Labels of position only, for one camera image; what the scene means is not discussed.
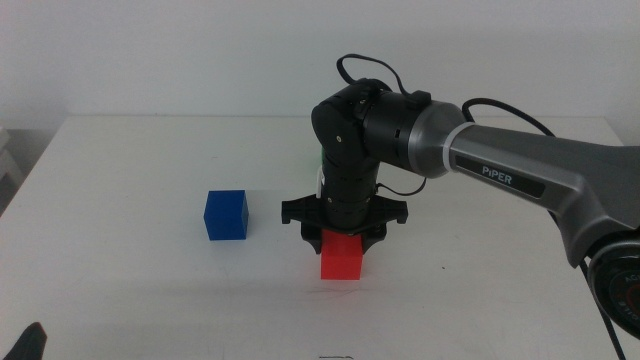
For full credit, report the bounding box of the blue cube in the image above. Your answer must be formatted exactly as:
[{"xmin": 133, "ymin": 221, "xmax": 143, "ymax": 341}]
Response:
[{"xmin": 203, "ymin": 189, "xmax": 250, "ymax": 242}]

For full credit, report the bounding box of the red cube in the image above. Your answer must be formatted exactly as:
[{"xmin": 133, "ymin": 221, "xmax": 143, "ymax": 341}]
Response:
[{"xmin": 320, "ymin": 228, "xmax": 364, "ymax": 281}]

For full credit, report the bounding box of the thin black looped cable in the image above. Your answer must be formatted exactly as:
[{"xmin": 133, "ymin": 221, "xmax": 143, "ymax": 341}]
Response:
[{"xmin": 336, "ymin": 53, "xmax": 432, "ymax": 107}]

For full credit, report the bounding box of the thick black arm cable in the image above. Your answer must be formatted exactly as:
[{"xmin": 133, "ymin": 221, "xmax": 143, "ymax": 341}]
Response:
[{"xmin": 460, "ymin": 97, "xmax": 557, "ymax": 138}]

